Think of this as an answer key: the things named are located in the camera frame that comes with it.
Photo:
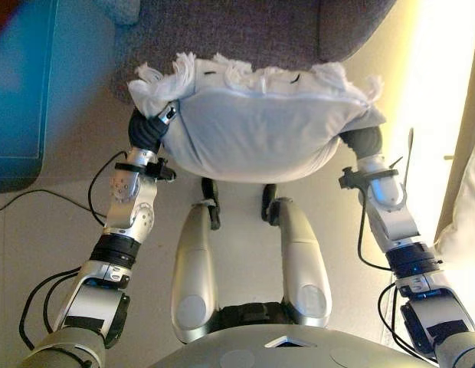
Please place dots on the dark left robot hand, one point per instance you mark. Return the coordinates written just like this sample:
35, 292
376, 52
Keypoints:
143, 132

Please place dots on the dark right robot hand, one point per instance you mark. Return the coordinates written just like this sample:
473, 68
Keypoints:
365, 140

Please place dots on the white fringed cushion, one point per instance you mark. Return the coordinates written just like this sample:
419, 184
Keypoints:
256, 130

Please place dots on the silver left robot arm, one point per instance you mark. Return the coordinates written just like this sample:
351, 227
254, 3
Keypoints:
122, 218

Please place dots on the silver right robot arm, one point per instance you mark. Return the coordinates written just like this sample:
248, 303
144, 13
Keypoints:
394, 222

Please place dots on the grey fabric tub armchair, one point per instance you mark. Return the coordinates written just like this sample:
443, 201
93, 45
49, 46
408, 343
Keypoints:
237, 34

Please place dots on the silver right robot leg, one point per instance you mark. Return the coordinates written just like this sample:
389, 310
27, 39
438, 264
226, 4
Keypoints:
302, 260

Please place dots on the silver robot leg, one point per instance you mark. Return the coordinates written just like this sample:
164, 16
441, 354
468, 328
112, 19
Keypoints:
302, 260
193, 268

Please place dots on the silver left robot leg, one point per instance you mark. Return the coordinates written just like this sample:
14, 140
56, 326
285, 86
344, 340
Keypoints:
193, 268

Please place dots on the grey robot torso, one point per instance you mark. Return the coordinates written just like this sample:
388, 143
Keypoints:
291, 352

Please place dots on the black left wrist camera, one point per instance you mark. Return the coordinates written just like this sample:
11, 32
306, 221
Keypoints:
162, 171

